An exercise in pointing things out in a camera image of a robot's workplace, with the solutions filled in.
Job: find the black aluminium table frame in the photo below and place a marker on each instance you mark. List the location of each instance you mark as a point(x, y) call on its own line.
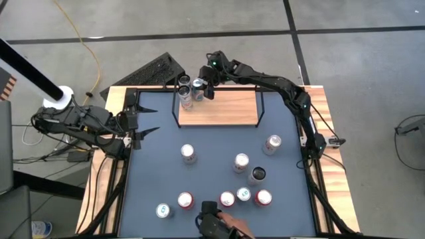
point(152, 89)

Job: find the black pole white round base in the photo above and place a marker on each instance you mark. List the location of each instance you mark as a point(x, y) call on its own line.
point(33, 71)

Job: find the black perforated metal case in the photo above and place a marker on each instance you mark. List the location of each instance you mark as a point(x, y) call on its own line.
point(149, 71)

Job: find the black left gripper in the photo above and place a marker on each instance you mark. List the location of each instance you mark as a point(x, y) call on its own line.
point(131, 119)

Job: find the black power brick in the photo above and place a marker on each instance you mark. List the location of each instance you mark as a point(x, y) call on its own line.
point(78, 156)

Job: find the blue silver Red Bull can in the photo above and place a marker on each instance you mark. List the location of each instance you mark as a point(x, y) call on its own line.
point(162, 210)
point(243, 193)
point(198, 91)

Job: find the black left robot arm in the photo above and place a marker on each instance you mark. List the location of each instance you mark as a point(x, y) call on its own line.
point(83, 119)

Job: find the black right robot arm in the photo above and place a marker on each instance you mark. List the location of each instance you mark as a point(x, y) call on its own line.
point(275, 83)

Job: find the orange black striped panel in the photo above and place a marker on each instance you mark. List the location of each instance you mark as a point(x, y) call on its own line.
point(8, 87)

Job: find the red Fanta strawberry can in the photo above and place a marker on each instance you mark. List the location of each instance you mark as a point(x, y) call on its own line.
point(263, 196)
point(227, 198)
point(185, 199)

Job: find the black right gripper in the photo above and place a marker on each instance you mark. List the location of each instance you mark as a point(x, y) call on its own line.
point(216, 71)

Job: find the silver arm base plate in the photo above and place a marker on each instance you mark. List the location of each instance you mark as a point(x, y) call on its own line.
point(336, 141)

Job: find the grey metal floor stand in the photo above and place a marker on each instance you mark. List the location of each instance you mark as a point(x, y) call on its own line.
point(413, 127)

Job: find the silver Diet Coke can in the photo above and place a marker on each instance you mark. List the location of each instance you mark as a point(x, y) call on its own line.
point(274, 141)
point(187, 151)
point(241, 160)

